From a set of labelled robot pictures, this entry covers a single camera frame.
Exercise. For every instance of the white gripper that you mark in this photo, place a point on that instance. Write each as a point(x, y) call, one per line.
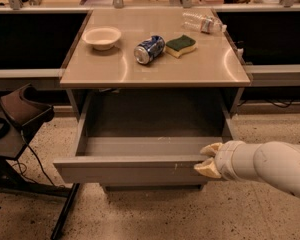
point(230, 160)

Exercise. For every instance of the grey top drawer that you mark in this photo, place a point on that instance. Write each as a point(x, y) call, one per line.
point(145, 137)

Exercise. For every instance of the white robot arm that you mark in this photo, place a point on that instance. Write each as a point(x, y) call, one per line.
point(274, 163)

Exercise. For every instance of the grey drawer cabinet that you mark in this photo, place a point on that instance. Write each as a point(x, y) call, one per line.
point(213, 64)

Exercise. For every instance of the green yellow sponge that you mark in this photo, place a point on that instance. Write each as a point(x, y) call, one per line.
point(179, 46)

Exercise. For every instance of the blue soda can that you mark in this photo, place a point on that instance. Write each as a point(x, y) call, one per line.
point(149, 49)

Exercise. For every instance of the clear plastic bottle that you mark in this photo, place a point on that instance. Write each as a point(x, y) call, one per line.
point(202, 23)

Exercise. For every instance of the white bowl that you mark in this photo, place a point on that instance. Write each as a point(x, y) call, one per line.
point(101, 38)

